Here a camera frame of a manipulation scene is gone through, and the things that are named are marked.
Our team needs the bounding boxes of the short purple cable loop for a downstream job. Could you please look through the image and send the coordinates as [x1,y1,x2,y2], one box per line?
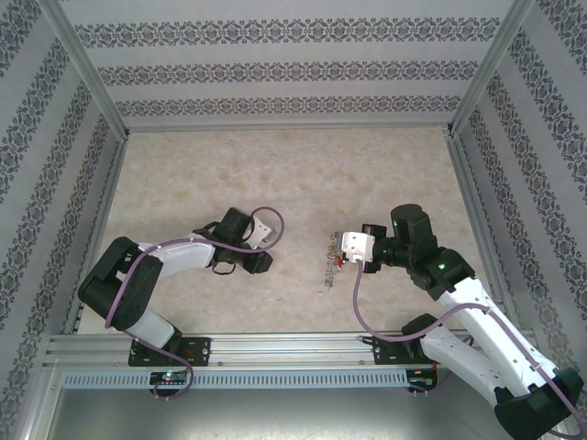
[153,357,195,397]

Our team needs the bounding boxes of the small control board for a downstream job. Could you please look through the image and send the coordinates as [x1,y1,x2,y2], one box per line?
[407,368,437,391]
[149,369,190,386]

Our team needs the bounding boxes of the white slotted cable tray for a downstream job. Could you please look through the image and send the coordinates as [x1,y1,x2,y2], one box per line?
[61,368,410,391]

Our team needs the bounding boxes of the aluminium frame post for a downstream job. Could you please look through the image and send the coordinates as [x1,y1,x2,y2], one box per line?
[39,0,130,138]
[447,0,537,138]

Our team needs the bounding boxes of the wide aluminium mounting rail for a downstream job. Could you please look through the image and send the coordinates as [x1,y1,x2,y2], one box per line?
[43,332,537,369]

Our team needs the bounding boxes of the grey sheet metal shelf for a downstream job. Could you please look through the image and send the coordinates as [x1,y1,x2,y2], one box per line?
[27,387,556,440]

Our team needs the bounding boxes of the aluminium table edge rail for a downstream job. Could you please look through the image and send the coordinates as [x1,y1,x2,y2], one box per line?
[122,122,455,137]
[61,135,129,336]
[447,135,537,334]

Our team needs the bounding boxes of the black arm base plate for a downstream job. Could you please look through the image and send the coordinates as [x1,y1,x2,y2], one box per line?
[371,335,439,367]
[127,336,213,368]

